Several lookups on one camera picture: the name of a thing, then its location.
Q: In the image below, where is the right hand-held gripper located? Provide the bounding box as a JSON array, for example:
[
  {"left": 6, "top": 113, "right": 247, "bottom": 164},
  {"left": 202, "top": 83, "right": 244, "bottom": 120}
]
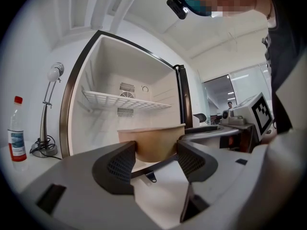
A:
[{"left": 179, "top": 92, "right": 274, "bottom": 153}]

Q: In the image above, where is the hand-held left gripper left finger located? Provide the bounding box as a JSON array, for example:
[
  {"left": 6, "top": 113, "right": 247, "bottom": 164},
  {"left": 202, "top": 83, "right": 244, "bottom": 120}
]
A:
[{"left": 21, "top": 140, "right": 159, "bottom": 230}]

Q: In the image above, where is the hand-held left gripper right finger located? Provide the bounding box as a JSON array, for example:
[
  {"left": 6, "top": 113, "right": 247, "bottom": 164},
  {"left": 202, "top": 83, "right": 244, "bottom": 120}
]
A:
[{"left": 177, "top": 139, "right": 264, "bottom": 230}]

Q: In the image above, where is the tan paper bowl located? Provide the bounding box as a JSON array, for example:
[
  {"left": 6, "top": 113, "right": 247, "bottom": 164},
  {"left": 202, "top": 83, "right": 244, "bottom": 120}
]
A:
[{"left": 117, "top": 123, "right": 187, "bottom": 163}]

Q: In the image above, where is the white mini fridge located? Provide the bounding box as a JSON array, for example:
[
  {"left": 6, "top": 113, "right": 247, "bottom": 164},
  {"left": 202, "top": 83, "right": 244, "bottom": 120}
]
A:
[{"left": 59, "top": 29, "right": 194, "bottom": 179}]

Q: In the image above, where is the black mesh office chair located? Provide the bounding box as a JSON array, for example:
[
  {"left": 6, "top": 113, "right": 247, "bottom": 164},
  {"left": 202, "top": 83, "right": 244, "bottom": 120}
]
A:
[{"left": 194, "top": 113, "right": 207, "bottom": 124}]

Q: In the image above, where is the black metal lock tab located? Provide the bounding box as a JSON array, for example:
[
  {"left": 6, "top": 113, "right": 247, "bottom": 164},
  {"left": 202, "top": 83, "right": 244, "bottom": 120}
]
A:
[{"left": 145, "top": 171, "right": 157, "bottom": 184}]

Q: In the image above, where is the silver desk lamp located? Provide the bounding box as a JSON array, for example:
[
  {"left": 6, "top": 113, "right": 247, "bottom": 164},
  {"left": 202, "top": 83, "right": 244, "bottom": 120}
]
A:
[{"left": 31, "top": 62, "right": 65, "bottom": 158}]

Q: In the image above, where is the clear bottle with red cap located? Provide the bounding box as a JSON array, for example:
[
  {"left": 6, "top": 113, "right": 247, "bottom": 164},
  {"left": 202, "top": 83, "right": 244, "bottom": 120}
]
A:
[{"left": 7, "top": 95, "right": 29, "bottom": 172}]

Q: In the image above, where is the person's black white patterned top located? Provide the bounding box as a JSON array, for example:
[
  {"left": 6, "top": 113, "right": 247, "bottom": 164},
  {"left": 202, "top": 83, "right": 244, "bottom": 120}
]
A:
[{"left": 261, "top": 0, "right": 307, "bottom": 134}]

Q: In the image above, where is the teal head cap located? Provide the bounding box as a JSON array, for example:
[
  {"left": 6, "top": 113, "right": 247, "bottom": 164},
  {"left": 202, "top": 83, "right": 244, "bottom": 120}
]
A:
[{"left": 179, "top": 0, "right": 213, "bottom": 17}]

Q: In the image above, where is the white wire fridge shelf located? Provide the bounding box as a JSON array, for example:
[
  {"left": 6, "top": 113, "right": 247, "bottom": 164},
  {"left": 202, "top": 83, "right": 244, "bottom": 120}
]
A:
[{"left": 81, "top": 90, "right": 172, "bottom": 112}]

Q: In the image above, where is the black lamp cable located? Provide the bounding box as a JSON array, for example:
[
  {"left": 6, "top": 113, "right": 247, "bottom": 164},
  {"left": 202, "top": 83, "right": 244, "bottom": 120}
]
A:
[{"left": 29, "top": 135, "right": 63, "bottom": 160}]

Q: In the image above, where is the black head-worn camera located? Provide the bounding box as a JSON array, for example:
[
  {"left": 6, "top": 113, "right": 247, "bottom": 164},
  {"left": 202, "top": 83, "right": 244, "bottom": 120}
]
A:
[{"left": 166, "top": 0, "right": 189, "bottom": 20}]

